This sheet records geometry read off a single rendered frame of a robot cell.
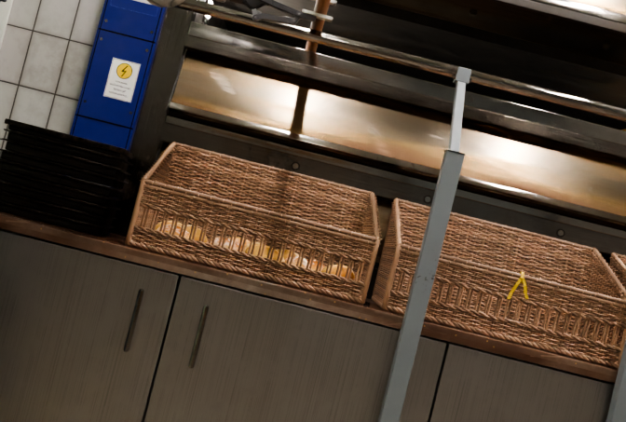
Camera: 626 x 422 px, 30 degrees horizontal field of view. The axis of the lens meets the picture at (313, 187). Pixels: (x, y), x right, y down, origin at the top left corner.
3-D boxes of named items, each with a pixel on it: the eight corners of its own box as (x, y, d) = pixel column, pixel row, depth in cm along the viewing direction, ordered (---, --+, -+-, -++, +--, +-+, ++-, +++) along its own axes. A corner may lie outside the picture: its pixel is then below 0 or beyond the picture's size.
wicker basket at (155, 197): (143, 241, 307) (170, 140, 308) (351, 293, 308) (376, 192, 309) (120, 244, 258) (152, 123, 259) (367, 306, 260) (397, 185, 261)
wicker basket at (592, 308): (366, 298, 308) (391, 196, 309) (574, 350, 307) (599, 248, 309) (377, 309, 259) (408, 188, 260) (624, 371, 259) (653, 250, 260)
